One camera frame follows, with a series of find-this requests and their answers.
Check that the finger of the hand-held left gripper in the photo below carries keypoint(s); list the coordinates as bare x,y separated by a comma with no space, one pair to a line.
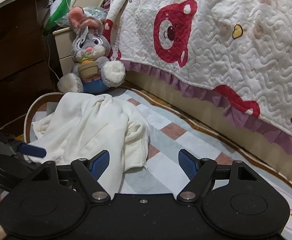
33,151

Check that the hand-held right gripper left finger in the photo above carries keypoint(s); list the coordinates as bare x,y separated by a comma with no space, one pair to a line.
101,165

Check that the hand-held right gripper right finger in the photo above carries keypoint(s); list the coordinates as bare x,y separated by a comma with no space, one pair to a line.
187,165

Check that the white fleece garment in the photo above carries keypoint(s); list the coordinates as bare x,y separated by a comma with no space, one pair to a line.
86,130

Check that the checkered pastel rug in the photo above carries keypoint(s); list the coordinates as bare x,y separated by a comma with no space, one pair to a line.
176,120

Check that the dark wooden dresser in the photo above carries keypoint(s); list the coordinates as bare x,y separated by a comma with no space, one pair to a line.
13,55

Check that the cream nightstand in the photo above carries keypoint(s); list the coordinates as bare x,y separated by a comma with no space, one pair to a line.
63,47

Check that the white quilted bedspread red bears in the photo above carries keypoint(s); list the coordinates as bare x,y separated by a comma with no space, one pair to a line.
223,55

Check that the grey plush bunny toy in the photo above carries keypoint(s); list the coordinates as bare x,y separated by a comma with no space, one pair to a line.
91,45

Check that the green plastic bag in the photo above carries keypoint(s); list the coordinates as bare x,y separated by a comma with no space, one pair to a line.
58,12

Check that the clear plastic wrap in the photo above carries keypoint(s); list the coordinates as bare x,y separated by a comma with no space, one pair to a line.
97,12

